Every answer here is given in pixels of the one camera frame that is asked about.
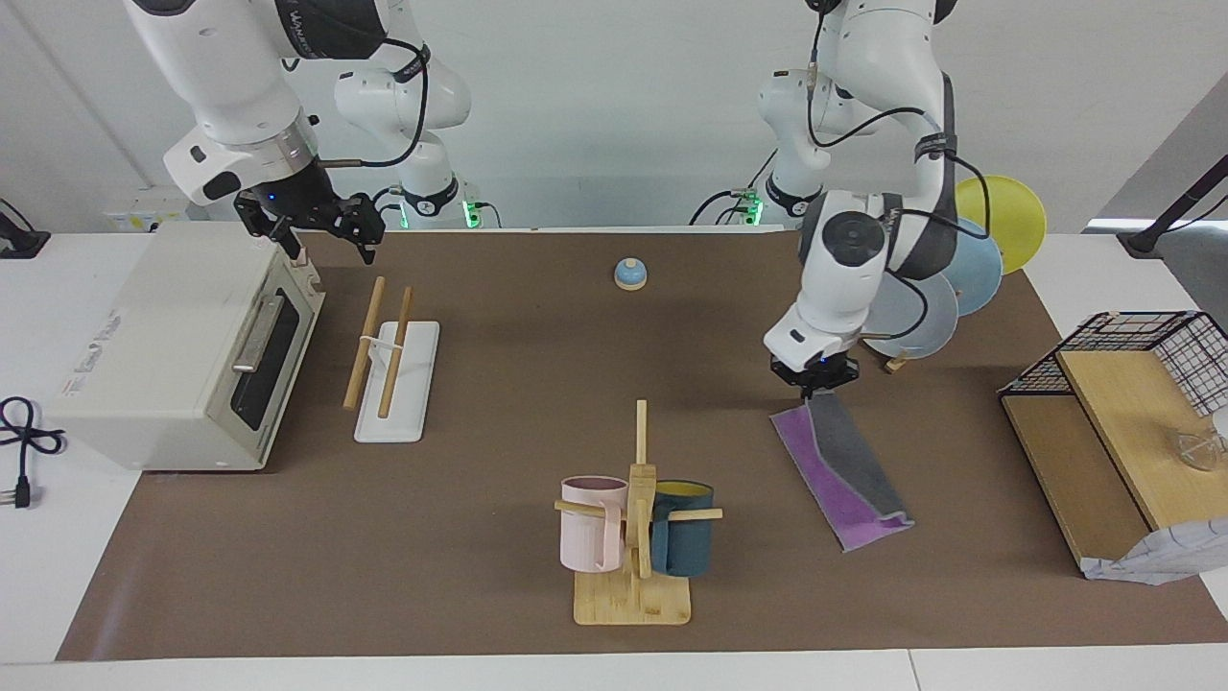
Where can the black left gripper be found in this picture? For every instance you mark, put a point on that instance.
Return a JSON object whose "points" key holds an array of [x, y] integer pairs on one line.
{"points": [[815, 376]]}

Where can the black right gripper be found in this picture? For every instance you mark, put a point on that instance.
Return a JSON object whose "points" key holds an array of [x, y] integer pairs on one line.
{"points": [[288, 197]]}

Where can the purple and grey towel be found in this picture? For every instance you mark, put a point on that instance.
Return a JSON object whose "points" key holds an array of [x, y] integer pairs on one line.
{"points": [[849, 461]]}

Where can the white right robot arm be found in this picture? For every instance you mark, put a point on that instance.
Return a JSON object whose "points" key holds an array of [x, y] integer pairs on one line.
{"points": [[221, 77]]}

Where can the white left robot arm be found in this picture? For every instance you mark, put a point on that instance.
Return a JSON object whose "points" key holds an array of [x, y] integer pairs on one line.
{"points": [[844, 259]]}

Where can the wooden plate rack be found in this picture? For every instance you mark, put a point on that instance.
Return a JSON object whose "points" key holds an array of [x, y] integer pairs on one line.
{"points": [[898, 363]]}

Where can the white towel rack wooden bars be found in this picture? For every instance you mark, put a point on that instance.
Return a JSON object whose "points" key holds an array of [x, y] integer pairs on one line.
{"points": [[393, 413]]}

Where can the grey plate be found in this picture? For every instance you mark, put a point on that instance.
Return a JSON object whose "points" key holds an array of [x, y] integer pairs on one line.
{"points": [[935, 321]]}

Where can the beige toaster oven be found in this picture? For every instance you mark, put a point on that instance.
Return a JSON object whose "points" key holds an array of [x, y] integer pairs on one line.
{"points": [[163, 345]]}

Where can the light blue plate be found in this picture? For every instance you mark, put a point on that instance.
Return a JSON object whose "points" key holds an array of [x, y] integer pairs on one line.
{"points": [[979, 274]]}

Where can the dark teal mug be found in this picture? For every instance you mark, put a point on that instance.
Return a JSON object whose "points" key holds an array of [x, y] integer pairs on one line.
{"points": [[683, 542]]}

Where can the small blue call bell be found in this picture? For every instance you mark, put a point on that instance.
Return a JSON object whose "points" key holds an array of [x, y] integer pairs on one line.
{"points": [[630, 276]]}

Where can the brown table mat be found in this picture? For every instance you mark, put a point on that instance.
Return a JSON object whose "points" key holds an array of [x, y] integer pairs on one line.
{"points": [[480, 384]]}

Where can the yellow plate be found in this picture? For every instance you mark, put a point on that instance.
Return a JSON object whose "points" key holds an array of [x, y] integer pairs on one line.
{"points": [[1012, 216]]}

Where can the pink mug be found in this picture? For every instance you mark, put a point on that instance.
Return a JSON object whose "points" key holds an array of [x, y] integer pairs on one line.
{"points": [[583, 537]]}

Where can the wooden mug tree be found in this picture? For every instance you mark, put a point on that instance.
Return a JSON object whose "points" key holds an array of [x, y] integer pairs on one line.
{"points": [[633, 600]]}

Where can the wooden shelf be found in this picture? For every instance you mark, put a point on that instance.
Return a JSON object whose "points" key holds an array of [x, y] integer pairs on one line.
{"points": [[1122, 413]]}

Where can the clear glass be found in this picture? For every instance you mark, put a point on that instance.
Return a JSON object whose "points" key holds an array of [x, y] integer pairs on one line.
{"points": [[1194, 449]]}

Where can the white patterned cloth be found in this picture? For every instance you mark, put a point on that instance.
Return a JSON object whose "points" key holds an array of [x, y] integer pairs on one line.
{"points": [[1161, 561]]}

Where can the white wall socket box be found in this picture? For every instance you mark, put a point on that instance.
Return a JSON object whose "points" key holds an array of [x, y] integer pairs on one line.
{"points": [[134, 211]]}

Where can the black clamp mount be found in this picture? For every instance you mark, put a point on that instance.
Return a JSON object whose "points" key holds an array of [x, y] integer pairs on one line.
{"points": [[19, 240]]}

